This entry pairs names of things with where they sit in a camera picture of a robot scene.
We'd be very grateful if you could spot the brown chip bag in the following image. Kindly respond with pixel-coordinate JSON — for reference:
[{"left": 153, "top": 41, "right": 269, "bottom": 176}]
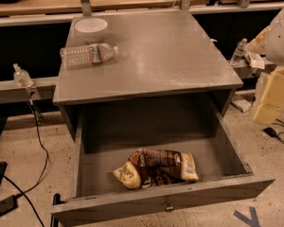
[{"left": 113, "top": 148, "right": 199, "bottom": 189}]

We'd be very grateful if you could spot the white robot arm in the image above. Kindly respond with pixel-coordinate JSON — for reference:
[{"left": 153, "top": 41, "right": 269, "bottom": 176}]
[{"left": 252, "top": 8, "right": 284, "bottom": 126}]

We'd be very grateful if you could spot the grey open drawer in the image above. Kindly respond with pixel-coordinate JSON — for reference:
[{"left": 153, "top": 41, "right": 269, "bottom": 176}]
[{"left": 52, "top": 94, "right": 275, "bottom": 227}]

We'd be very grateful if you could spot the grey counter cabinet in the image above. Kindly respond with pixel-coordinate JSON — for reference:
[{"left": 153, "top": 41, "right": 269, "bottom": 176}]
[{"left": 53, "top": 11, "right": 242, "bottom": 136}]

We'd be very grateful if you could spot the black power adapter right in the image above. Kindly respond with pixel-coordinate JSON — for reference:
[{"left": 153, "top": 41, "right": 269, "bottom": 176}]
[{"left": 263, "top": 127, "right": 277, "bottom": 138}]

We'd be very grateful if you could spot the black power adapter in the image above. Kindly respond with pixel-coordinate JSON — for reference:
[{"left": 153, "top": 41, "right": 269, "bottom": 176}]
[
  {"left": 263, "top": 127, "right": 277, "bottom": 138},
  {"left": 0, "top": 195, "right": 18, "bottom": 217}
]

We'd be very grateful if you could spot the blue tape mark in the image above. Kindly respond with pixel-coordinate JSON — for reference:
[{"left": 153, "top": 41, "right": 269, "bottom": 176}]
[{"left": 234, "top": 206, "right": 261, "bottom": 227}]

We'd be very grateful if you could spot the clear plastic water bottle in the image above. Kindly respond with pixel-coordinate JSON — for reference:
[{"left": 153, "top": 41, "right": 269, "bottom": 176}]
[{"left": 60, "top": 43, "right": 118, "bottom": 68}]

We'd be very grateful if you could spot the white bowl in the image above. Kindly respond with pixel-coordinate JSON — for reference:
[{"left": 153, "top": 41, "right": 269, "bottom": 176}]
[{"left": 75, "top": 18, "right": 108, "bottom": 43}]

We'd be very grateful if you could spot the black power adapter left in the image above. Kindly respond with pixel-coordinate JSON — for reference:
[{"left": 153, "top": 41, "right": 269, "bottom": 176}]
[{"left": 0, "top": 195, "right": 18, "bottom": 217}]

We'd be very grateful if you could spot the white packet on rail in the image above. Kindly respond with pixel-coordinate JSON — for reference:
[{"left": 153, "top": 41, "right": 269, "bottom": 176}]
[{"left": 244, "top": 51, "right": 265, "bottom": 69}]

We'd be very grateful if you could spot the small bottle on right rail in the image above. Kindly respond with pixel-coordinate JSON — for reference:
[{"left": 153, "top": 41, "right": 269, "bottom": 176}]
[{"left": 230, "top": 38, "right": 247, "bottom": 66}]

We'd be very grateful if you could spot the small bottle on rail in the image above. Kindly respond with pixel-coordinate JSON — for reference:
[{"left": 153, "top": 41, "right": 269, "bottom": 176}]
[
  {"left": 13, "top": 63, "right": 33, "bottom": 88},
  {"left": 230, "top": 38, "right": 247, "bottom": 66}
]

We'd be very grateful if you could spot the small bottle on left rail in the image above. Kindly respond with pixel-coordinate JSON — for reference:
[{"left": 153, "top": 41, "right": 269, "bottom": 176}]
[{"left": 13, "top": 63, "right": 33, "bottom": 88}]

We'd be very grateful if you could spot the black cable left floor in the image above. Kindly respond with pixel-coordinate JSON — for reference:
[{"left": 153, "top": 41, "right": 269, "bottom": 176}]
[{"left": 3, "top": 99, "right": 50, "bottom": 227}]

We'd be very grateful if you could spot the grey left rail shelf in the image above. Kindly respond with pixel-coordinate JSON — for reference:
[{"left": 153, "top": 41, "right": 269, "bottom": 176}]
[{"left": 0, "top": 77, "right": 58, "bottom": 104}]

